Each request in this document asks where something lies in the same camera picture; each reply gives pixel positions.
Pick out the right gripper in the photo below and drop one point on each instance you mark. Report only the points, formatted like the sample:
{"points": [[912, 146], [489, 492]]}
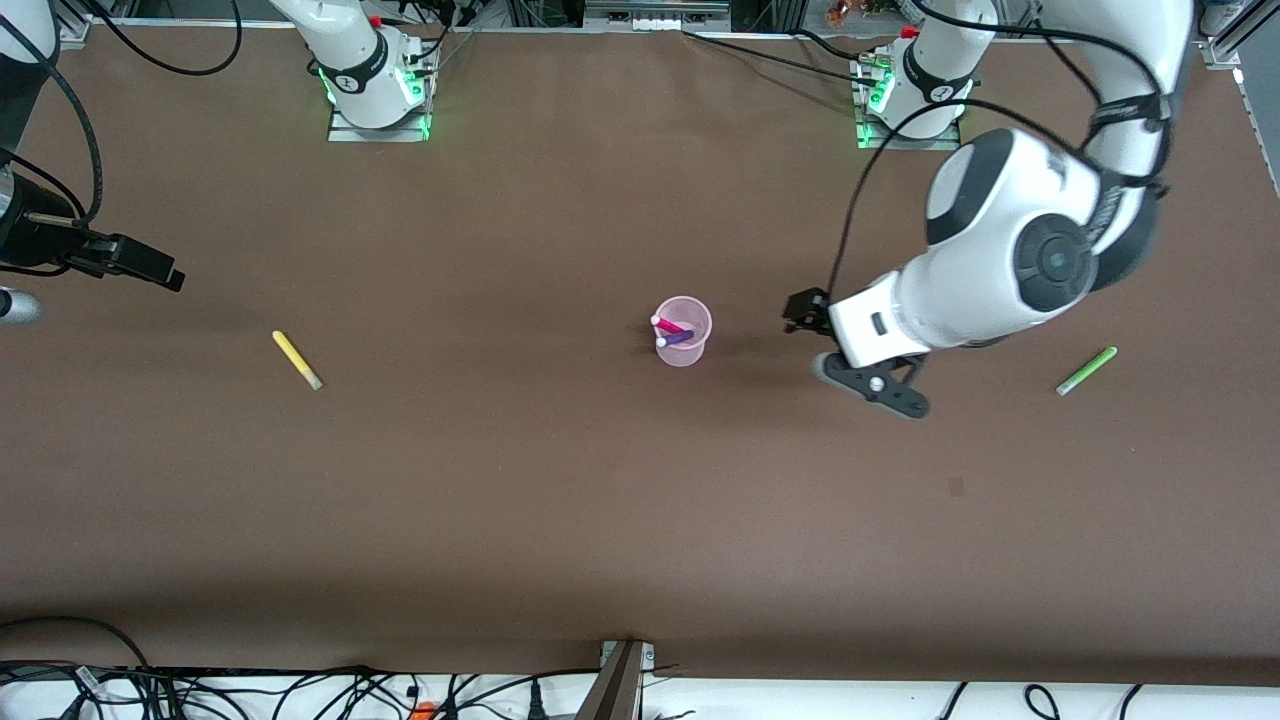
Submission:
{"points": [[32, 240]]}

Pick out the yellow marker pen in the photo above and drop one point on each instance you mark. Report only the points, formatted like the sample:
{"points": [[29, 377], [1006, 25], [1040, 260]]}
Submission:
{"points": [[295, 358]]}

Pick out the pink marker pen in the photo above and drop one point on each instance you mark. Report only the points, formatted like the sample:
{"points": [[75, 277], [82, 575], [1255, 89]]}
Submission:
{"points": [[668, 325]]}

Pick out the metal table edge bracket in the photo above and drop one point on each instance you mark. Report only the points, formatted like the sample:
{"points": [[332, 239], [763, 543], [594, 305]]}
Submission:
{"points": [[615, 690]]}

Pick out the purple marker pen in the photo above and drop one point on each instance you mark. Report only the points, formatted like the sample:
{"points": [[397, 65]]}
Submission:
{"points": [[680, 338]]}

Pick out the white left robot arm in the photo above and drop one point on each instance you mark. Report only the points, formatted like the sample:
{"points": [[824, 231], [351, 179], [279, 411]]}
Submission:
{"points": [[1000, 250]]}

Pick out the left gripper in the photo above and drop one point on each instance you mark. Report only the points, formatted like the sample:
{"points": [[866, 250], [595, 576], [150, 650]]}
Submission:
{"points": [[808, 310]]}

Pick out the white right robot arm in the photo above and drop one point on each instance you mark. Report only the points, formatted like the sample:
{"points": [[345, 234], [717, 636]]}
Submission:
{"points": [[355, 60]]}

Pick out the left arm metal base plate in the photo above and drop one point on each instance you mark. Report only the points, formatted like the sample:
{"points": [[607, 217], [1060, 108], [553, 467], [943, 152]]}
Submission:
{"points": [[875, 140]]}

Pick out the pink translucent cup holder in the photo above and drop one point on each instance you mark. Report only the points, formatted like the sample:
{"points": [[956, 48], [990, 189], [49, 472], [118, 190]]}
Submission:
{"points": [[683, 357]]}

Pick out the green marker pen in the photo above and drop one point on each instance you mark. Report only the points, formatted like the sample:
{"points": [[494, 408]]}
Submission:
{"points": [[1088, 370]]}

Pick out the aluminium frame rail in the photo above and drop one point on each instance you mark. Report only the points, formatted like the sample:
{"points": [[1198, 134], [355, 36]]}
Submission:
{"points": [[655, 12]]}

